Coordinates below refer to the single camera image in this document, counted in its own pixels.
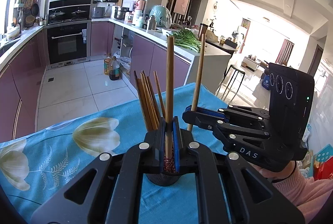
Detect pink sleeve right forearm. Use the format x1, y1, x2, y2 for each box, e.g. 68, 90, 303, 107
270, 161, 332, 223

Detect dark brown wooden chopstick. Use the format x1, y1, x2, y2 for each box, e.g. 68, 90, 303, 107
146, 76, 161, 126

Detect pink kettle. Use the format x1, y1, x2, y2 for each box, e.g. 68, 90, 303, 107
135, 0, 146, 11

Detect black built-in oven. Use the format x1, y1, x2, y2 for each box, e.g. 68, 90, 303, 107
47, 23, 88, 65

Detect cooking oil bottle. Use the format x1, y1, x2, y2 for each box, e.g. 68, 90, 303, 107
108, 56, 120, 81

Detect plain brown wooden chopstick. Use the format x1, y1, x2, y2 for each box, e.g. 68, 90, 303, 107
141, 70, 160, 131

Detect black stool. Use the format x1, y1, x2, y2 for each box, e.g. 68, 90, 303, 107
216, 65, 246, 102

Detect mint green appliance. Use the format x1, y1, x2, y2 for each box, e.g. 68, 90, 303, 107
150, 5, 172, 28

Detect black mesh utensil holder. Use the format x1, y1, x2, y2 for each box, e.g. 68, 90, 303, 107
146, 173, 181, 187

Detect blue floral tablecloth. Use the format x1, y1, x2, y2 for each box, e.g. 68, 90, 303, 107
0, 82, 230, 224

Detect right hand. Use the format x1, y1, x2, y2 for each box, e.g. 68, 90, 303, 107
251, 160, 298, 183

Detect green leafy vegetables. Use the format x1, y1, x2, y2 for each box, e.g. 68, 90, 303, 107
172, 29, 201, 53

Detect black gas stove hood unit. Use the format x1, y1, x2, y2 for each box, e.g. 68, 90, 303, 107
48, 0, 93, 24

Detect steel pot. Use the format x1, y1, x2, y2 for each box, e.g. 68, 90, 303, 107
113, 6, 129, 20

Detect purple kitchen cabinets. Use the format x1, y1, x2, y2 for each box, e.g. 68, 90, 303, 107
0, 21, 192, 144

